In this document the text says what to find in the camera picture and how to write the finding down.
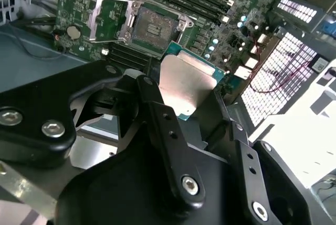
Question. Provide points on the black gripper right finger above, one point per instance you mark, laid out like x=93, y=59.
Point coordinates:
x=249, y=183

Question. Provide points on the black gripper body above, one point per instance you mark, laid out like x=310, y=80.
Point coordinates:
x=118, y=196

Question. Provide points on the metal socket cover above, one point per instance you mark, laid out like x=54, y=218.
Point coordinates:
x=95, y=16

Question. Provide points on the silver CPU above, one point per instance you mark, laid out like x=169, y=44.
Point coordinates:
x=183, y=83

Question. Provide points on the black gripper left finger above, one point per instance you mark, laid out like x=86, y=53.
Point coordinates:
x=39, y=120

